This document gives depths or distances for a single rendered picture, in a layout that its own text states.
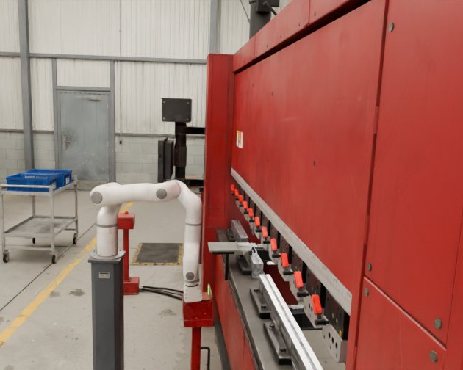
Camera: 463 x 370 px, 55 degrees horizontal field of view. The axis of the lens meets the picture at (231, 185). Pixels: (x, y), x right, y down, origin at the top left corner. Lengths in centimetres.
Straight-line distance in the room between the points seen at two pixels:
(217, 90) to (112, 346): 202
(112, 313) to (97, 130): 750
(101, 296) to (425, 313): 236
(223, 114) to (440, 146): 318
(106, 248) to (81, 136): 754
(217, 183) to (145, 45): 653
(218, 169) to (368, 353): 308
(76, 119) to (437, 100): 975
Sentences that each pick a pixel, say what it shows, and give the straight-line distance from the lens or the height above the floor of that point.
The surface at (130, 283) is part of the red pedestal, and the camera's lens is 466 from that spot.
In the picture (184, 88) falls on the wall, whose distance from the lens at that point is 970.
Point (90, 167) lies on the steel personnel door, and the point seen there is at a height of 54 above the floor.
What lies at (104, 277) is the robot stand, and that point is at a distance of 269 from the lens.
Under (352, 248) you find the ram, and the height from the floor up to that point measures 152.
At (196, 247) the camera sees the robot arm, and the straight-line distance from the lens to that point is 242.
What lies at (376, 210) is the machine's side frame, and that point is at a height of 175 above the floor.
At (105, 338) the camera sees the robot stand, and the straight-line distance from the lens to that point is 285.
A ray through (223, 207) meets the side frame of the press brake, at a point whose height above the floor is 106.
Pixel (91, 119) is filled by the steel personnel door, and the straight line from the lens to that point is 1001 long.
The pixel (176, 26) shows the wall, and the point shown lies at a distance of 984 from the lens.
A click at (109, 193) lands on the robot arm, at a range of 253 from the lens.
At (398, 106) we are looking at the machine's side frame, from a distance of 56.
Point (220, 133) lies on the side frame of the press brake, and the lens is 360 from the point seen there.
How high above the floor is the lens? 187
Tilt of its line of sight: 10 degrees down
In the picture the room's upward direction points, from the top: 2 degrees clockwise
